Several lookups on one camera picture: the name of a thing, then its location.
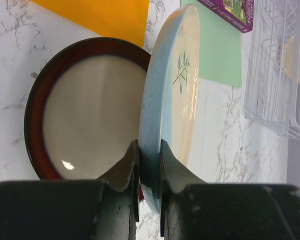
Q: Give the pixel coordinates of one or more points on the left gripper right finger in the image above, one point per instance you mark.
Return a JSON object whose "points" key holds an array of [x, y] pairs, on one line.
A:
{"points": [[181, 197]]}

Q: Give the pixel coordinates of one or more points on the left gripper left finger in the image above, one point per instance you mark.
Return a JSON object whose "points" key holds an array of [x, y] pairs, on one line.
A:
{"points": [[125, 175]]}

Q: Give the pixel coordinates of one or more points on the cream and blue plate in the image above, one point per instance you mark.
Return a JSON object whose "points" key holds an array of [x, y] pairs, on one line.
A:
{"points": [[169, 99]]}

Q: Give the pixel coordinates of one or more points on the dark red rimmed plate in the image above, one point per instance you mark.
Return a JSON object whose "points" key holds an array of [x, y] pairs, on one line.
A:
{"points": [[84, 108]]}

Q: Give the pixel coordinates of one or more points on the green cutting mat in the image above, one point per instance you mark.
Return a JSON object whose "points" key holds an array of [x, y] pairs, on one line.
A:
{"points": [[220, 48]]}

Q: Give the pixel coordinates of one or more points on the orange cutting mat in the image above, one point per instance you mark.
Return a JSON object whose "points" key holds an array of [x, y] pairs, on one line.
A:
{"points": [[122, 19]]}

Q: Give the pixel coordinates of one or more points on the purple children's book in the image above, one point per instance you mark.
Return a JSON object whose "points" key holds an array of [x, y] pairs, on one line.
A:
{"points": [[238, 13]]}

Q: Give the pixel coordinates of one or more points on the white wire dish rack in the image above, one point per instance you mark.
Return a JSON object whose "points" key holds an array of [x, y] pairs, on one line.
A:
{"points": [[272, 94]]}

